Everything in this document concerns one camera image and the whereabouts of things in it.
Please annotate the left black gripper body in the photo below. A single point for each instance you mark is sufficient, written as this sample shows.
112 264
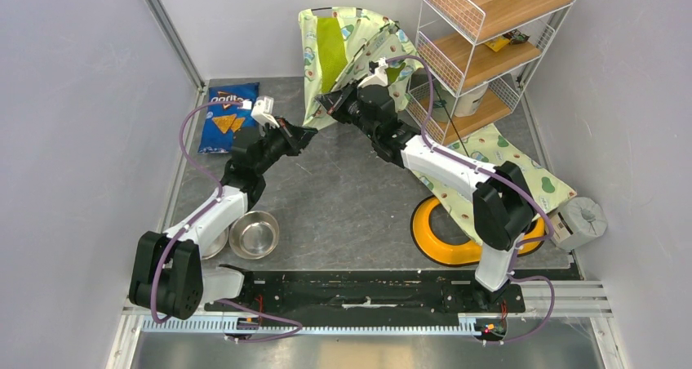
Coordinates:
274 144

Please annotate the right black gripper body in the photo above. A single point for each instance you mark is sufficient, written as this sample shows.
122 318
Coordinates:
354 111

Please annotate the green avocado pet tent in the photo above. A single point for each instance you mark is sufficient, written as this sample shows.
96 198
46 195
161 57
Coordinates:
338 44

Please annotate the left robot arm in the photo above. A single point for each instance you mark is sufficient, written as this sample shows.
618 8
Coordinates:
167 276

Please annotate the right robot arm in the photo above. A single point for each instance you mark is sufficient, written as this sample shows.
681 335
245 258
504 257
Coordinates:
499 195

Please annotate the blue Doritos chip bag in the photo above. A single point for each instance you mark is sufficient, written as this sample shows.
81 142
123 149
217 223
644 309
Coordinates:
230 113

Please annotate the green glass jar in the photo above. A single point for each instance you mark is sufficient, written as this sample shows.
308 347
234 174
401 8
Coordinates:
443 104

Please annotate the right steel bowl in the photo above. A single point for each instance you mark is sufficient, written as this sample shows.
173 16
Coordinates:
254 235

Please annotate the steel bowl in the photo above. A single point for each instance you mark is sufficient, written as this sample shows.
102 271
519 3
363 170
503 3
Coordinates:
215 246
254 235

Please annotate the white paper roll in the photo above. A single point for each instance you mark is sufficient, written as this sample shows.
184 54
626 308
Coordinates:
467 104

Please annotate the left steel bowl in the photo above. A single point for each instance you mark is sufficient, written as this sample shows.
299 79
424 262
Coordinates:
215 246

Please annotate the green avocado print mat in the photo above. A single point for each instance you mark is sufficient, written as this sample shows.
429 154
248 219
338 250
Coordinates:
488 145

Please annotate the yellow snack packet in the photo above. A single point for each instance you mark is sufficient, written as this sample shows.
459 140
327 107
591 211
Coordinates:
498 43

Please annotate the dark snack packet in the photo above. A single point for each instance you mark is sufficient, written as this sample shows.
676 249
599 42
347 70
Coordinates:
516 37

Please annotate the grey wrapped roll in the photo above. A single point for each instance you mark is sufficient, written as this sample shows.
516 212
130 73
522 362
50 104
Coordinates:
577 222

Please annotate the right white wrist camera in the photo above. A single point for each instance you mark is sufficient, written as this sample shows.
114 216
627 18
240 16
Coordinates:
377 75

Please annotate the white wire wooden shelf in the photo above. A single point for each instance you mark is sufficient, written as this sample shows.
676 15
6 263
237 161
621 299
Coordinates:
450 37

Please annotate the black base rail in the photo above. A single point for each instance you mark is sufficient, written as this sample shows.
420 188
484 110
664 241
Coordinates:
374 298

